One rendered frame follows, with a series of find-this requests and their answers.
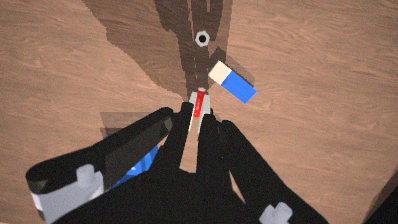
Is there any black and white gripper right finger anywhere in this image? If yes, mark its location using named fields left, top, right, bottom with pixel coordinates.
left=196, top=95, right=329, bottom=224

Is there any blue nine-volt battery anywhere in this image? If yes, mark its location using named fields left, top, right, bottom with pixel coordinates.
left=128, top=157, right=146, bottom=175

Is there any blue three-compartment bin rack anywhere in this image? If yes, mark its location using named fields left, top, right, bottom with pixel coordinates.
left=107, top=145, right=158, bottom=191

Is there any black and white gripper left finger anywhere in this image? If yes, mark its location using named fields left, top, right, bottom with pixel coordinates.
left=25, top=92, right=197, bottom=224

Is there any grey hex nut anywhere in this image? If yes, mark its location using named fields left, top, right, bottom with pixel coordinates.
left=195, top=31, right=210, bottom=47

